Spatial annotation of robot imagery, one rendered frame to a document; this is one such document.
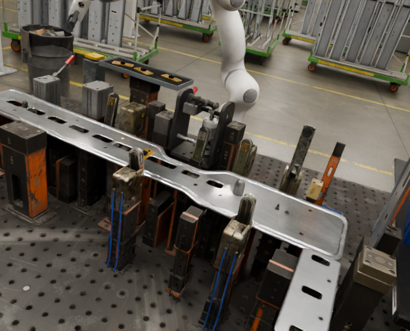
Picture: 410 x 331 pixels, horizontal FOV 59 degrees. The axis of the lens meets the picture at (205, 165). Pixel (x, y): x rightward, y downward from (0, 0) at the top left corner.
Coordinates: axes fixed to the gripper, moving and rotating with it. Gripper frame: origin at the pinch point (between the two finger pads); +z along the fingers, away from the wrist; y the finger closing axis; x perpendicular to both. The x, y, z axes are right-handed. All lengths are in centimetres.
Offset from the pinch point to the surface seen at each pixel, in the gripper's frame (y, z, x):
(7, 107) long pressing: -27.9, 26.8, 6.8
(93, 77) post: -1.5, 19.7, -18.0
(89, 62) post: 2.4, 16.5, -13.7
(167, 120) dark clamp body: -32, -9, -40
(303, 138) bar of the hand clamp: -47, -46, -67
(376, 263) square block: -88, -58, -72
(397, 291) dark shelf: -94, -59, -76
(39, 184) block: -56, 22, -11
